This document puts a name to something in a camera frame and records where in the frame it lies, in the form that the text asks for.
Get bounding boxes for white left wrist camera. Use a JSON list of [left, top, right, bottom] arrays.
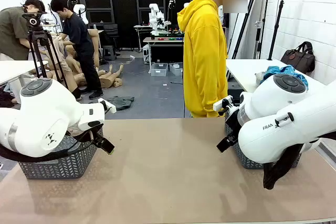
[[97, 98, 117, 114]]

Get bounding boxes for tan mannequin lying down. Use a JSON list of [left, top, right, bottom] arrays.
[[97, 63, 125, 89]]

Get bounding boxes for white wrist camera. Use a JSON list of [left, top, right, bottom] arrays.
[[97, 98, 117, 114], [213, 94, 234, 112]]

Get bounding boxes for dark garment on floor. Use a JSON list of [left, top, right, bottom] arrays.
[[107, 95, 135, 111]]

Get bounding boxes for right arm black cable sleeve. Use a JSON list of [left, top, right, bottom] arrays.
[[262, 142, 304, 190]]

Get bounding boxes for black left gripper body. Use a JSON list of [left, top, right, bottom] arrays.
[[87, 120, 105, 132]]

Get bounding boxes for black stand frame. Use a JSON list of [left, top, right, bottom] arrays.
[[227, 0, 271, 60]]

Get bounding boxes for left arm black cable sleeve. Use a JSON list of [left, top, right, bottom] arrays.
[[0, 126, 102, 164]]

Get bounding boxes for brown leather bag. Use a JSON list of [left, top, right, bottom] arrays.
[[280, 41, 316, 74]]

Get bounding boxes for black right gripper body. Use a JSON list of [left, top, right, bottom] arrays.
[[224, 107, 242, 143]]

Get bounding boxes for person in black shirt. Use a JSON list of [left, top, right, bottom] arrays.
[[49, 0, 104, 101]]

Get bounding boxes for person in yellow hoodie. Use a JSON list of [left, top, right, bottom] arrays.
[[177, 0, 249, 119]]

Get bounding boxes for black light stand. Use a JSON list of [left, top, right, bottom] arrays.
[[267, 0, 286, 61]]

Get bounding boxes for small grey stool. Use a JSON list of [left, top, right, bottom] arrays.
[[102, 45, 118, 61]]

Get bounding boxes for black office chair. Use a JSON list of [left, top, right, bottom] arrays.
[[102, 23, 121, 51]]

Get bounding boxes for tan mannequin torso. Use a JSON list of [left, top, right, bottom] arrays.
[[64, 44, 86, 84]]

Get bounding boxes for clear plastic storage bin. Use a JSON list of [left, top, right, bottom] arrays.
[[150, 62, 169, 77], [169, 61, 184, 77]]

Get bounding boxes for person in olive shirt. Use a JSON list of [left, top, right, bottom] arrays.
[[0, 0, 47, 61]]

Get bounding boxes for white garment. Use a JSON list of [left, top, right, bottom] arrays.
[[254, 71, 267, 85]]

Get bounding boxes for black stool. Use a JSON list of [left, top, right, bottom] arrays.
[[227, 79, 246, 103]]

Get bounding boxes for white table by wall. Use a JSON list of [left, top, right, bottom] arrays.
[[225, 58, 327, 94]]

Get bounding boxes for tan mannequin lower body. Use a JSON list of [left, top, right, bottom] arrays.
[[87, 28, 101, 69]]

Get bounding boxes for background work table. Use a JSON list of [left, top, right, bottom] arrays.
[[142, 36, 184, 74]]

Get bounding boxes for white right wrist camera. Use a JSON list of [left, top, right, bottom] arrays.
[[213, 94, 234, 112]]

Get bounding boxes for black tripod with camera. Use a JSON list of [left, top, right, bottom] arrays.
[[22, 11, 69, 90]]

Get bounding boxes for grey plastic lattice basket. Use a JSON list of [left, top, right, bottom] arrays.
[[224, 119, 302, 170], [17, 128, 103, 180]]

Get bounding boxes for arm black cable sleeve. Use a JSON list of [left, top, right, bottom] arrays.
[[262, 142, 304, 190], [0, 126, 102, 164]]

